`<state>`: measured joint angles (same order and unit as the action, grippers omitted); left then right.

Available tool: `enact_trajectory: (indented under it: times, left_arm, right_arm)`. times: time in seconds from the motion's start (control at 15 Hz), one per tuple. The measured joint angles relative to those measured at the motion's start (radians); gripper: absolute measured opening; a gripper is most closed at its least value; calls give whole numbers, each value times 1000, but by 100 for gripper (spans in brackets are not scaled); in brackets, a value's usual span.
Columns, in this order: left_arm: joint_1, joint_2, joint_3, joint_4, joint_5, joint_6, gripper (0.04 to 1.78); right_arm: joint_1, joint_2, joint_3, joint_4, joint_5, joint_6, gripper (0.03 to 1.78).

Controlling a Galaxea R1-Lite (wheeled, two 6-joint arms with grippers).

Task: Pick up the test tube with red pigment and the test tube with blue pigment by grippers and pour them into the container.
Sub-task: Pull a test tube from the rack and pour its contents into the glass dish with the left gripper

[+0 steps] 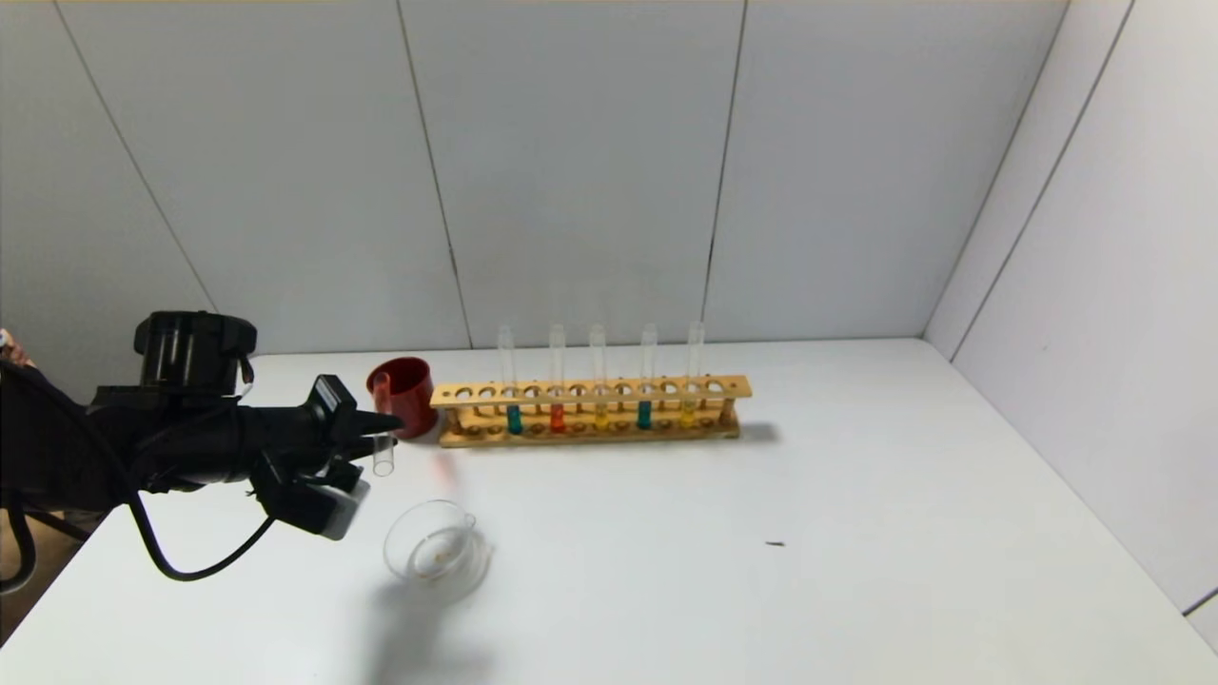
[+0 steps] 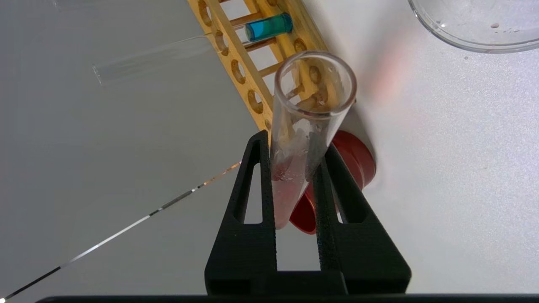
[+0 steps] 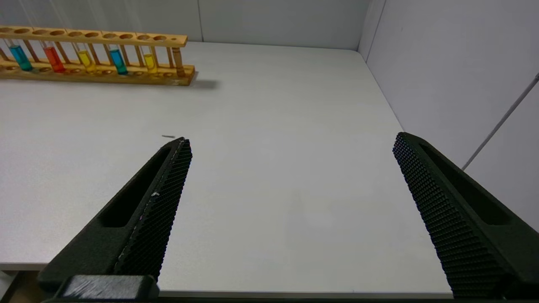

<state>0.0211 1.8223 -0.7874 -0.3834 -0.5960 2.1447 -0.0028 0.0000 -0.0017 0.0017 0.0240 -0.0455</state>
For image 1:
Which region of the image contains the test tube blue pigment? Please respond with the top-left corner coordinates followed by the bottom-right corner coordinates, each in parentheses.
top-left (498, 326), bottom-right (524, 436)
top-left (638, 323), bottom-right (658, 430)

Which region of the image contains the test tube orange-red pigment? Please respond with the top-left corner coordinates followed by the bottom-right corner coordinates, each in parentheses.
top-left (371, 373), bottom-right (396, 478)

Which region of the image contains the wooden test tube rack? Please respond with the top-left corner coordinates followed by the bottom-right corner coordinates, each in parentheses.
top-left (431, 375), bottom-right (753, 448)

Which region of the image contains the test tube yellow pigment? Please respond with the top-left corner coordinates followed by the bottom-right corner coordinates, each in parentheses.
top-left (679, 322), bottom-right (705, 428)
top-left (588, 324), bottom-right (610, 431)

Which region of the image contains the test tube red pigment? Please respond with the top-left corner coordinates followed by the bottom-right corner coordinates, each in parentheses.
top-left (549, 324), bottom-right (567, 435)

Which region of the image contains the dark red plastic cup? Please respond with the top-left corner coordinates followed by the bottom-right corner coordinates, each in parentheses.
top-left (367, 358), bottom-right (440, 440)

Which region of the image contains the clear glass beaker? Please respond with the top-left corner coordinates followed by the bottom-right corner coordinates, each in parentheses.
top-left (383, 499), bottom-right (491, 605)

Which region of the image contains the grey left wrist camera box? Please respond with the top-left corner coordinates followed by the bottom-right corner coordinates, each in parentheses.
top-left (252, 457), bottom-right (370, 541)

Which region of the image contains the thick black cable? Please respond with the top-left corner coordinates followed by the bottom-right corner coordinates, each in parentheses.
top-left (128, 495), bottom-right (277, 582)
top-left (0, 504), bottom-right (39, 596)

